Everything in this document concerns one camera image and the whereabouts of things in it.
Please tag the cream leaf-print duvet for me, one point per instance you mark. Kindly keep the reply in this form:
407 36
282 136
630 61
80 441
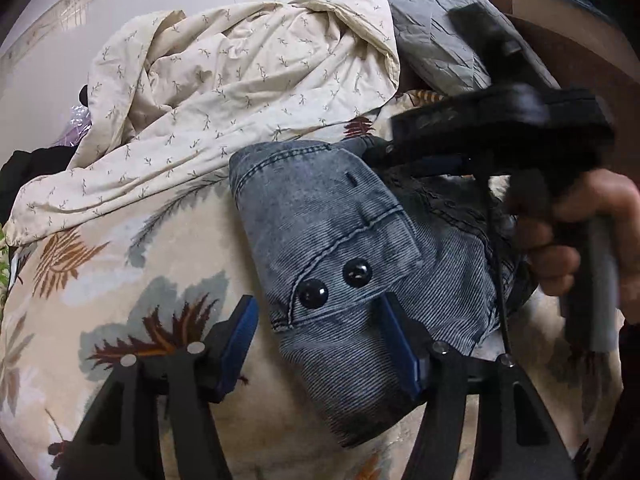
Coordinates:
225 85

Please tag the leaf-printed beige blanket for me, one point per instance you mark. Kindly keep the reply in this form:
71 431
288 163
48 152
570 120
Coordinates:
150 260

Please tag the green patterned quilt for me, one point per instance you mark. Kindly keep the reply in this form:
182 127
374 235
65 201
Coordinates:
4 270

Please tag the grey quilted pillow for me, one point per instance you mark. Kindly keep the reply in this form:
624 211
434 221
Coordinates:
430 35

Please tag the grey denim pants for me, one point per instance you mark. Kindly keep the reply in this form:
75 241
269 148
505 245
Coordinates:
325 220

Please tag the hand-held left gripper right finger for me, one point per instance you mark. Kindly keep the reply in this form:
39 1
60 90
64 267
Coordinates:
400 345

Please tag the black clothes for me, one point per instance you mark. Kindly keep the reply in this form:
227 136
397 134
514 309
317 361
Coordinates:
30 165

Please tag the person's right hand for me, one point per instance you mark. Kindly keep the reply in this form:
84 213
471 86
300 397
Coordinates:
600 195

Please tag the clear purple plastic bag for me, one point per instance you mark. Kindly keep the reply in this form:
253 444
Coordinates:
75 127

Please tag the brown headboard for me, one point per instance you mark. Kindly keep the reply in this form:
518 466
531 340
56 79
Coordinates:
575 50

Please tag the black cloth piece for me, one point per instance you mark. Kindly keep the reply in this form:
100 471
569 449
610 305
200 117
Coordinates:
83 94

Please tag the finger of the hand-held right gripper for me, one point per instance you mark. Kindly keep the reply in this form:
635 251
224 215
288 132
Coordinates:
440 166

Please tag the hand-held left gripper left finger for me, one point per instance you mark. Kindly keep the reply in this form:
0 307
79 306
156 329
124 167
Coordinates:
237 345

